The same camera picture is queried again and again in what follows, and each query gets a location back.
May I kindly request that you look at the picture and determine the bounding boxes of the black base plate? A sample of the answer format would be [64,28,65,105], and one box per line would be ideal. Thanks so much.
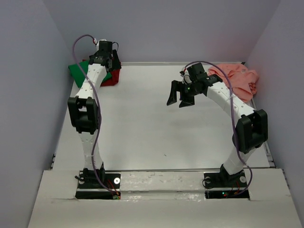
[75,172,121,200]
[202,172,250,200]

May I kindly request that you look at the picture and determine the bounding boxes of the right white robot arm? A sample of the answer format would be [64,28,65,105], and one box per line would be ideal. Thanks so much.
[167,61,268,189]

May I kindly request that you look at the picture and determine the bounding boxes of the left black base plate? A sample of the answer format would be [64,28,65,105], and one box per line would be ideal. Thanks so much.
[75,172,121,200]

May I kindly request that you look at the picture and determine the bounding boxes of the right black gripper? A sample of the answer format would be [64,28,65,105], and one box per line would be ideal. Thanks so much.
[166,80,202,108]

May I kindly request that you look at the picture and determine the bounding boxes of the green t shirt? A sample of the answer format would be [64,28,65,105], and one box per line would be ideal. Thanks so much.
[67,60,113,88]

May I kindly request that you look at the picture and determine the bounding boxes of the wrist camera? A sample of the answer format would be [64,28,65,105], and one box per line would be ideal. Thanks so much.
[182,74,192,85]
[93,38,107,46]

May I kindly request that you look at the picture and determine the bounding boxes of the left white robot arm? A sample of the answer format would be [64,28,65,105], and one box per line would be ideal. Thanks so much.
[67,39,114,190]

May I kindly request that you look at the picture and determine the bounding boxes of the red folded t shirt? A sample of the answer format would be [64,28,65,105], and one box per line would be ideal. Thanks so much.
[80,59,122,86]

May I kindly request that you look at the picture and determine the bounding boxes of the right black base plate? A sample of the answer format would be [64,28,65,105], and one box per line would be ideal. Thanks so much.
[202,172,250,200]

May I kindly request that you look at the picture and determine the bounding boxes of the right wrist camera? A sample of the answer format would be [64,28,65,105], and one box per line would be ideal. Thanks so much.
[182,74,192,85]

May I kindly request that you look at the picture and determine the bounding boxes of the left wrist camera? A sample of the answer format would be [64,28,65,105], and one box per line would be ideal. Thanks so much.
[93,38,107,46]

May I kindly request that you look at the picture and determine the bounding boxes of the pink crumpled t shirt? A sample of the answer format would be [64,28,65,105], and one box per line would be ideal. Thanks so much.
[217,63,259,103]

